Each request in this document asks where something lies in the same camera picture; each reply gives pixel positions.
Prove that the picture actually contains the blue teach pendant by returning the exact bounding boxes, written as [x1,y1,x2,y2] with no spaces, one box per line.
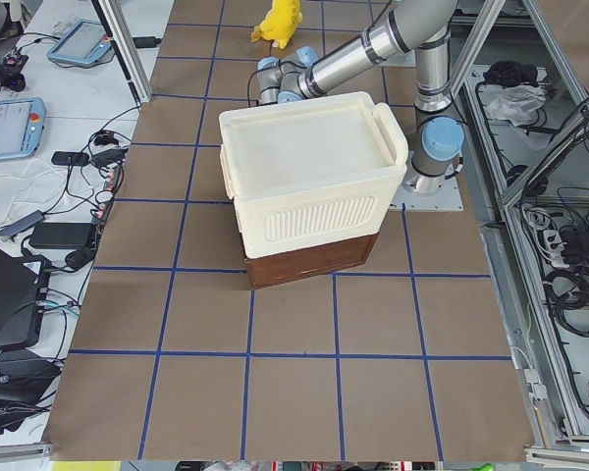
[0,97,46,161]
[46,20,112,68]

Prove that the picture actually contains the aluminium frame post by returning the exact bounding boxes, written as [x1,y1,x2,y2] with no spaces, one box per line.
[91,0,152,107]

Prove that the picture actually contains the blue teach pendant far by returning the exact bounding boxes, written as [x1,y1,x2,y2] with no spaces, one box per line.
[46,20,112,68]

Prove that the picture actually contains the blue teach pendant near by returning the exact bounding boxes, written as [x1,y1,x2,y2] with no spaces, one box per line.
[0,97,46,161]

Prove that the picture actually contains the black power adapter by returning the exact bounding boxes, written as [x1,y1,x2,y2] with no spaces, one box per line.
[29,222,93,249]

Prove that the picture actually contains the black laptop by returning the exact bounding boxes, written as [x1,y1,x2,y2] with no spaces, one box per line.
[0,249,50,350]

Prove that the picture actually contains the dark brown wooden drawer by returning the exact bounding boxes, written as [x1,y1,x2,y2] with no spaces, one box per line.
[244,233,379,289]

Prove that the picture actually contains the yellow plush dinosaur toy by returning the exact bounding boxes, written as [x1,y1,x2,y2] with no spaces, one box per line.
[250,0,303,50]

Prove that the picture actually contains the cream white plastic cabinet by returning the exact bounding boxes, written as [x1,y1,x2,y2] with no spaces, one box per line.
[219,92,408,259]

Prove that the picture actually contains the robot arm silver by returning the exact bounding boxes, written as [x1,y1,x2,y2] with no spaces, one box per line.
[251,1,426,109]

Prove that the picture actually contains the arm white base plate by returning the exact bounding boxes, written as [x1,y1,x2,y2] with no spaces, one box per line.
[390,151,464,212]

